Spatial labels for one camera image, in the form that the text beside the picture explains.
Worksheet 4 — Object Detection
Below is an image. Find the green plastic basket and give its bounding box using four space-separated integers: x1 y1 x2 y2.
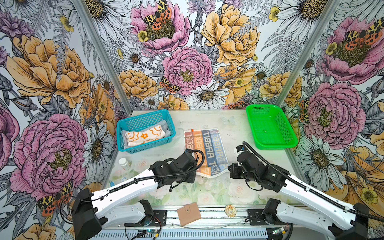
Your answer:
246 104 298 150

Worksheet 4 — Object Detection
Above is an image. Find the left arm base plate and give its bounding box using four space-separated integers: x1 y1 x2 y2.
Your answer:
124 210 168 227

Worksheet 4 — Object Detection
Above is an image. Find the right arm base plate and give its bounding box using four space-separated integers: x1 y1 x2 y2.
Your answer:
245 209 288 226

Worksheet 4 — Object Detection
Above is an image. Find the blue white plastic packet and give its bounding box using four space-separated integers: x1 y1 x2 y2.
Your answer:
110 177 127 187

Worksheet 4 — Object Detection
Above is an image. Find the brown leather wallet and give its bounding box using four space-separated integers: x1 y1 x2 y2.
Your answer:
177 203 202 226

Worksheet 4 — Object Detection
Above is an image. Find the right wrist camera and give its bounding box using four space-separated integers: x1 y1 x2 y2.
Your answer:
236 145 246 156

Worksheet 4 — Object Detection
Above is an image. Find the orange patterned white towel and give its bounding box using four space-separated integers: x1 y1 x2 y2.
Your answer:
124 124 167 148

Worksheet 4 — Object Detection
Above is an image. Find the striped grey patterned towel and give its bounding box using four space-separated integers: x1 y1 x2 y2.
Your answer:
184 128 229 178

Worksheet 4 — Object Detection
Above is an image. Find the aluminium front rail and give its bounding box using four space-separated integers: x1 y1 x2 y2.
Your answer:
74 205 340 240

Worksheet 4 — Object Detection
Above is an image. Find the small white bottle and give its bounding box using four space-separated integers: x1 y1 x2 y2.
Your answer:
118 158 132 171

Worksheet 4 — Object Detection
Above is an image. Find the right black corrugated cable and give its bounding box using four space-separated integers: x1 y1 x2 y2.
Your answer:
241 141 384 223

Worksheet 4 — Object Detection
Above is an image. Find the black corrugated cable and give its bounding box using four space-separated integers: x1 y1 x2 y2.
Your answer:
241 141 384 223
59 149 206 224

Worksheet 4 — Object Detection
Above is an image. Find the left black corrugated cable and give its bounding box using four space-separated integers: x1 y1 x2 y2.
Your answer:
59 149 206 224

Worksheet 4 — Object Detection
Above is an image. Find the teal plastic basket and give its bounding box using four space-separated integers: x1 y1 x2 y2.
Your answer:
116 110 176 154

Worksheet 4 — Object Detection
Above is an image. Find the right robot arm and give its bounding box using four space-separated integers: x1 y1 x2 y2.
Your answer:
228 151 369 240

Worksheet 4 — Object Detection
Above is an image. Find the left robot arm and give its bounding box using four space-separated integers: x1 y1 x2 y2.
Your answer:
72 149 205 240

